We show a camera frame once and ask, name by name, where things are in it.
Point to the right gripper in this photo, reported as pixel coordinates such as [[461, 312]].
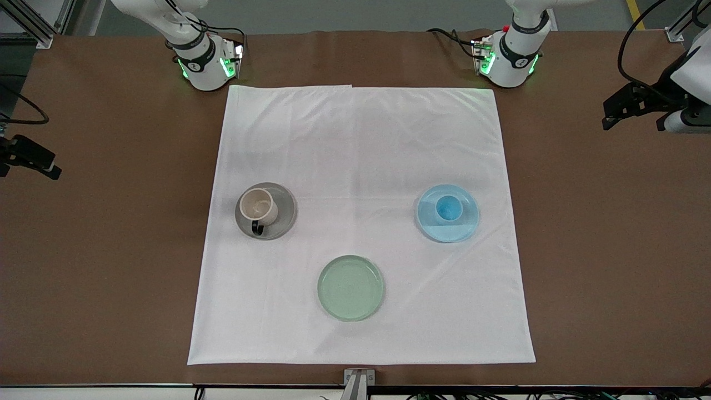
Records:
[[23, 151]]

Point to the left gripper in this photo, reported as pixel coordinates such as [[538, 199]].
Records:
[[666, 90]]

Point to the blue cup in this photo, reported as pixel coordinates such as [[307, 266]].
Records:
[[448, 208]]

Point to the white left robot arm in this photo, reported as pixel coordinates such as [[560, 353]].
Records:
[[514, 55]]

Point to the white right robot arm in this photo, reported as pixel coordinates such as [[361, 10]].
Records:
[[203, 61]]

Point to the blue plate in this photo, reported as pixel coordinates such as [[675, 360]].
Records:
[[433, 228]]

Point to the gray ribbed plate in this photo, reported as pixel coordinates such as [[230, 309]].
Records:
[[284, 208]]

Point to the green ribbed plate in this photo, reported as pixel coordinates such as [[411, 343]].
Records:
[[350, 288]]

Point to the white square cloth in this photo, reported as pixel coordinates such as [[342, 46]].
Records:
[[361, 155]]

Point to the aluminium frame profile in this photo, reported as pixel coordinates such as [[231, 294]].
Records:
[[33, 25], [675, 33]]

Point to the metal table edge bracket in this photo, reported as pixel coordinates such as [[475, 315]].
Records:
[[358, 380]]

